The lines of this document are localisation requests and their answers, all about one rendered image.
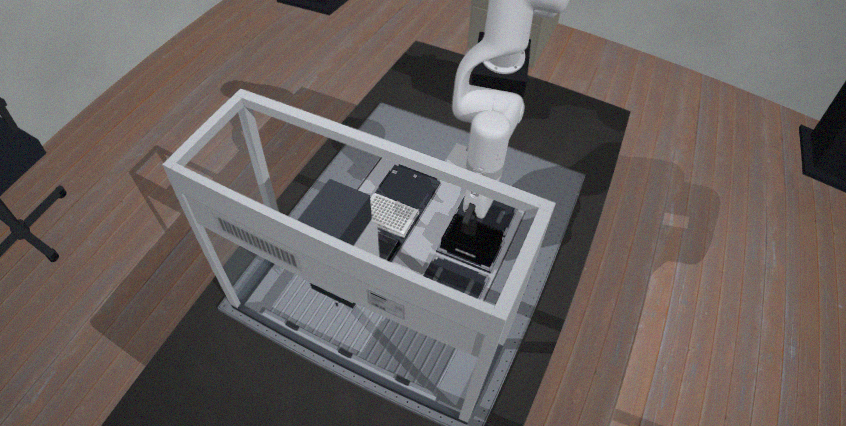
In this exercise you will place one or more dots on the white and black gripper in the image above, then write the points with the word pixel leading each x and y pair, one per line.
pixel 472 201

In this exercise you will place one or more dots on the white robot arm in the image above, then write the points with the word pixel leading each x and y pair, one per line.
pixel 507 32

